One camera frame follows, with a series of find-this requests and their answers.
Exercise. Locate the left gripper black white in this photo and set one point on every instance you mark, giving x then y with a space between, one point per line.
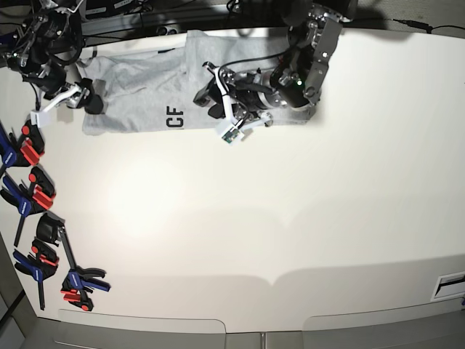
238 97

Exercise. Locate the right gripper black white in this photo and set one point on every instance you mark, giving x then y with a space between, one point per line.
81 95

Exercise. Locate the grey T-shirt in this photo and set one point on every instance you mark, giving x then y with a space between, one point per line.
152 91

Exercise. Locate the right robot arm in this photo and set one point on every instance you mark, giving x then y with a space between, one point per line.
47 40

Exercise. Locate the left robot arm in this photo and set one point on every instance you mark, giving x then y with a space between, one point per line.
313 33

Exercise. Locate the top bar clamp blue red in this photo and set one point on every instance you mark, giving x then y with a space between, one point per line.
25 150

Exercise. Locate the long bar clamp blue red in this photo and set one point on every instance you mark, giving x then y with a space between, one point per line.
79 282

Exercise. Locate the white label plate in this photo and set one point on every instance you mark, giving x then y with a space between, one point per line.
448 287

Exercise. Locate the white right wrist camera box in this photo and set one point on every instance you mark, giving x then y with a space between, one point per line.
40 118

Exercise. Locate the aluminium frame rail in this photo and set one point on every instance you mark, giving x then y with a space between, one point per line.
142 20

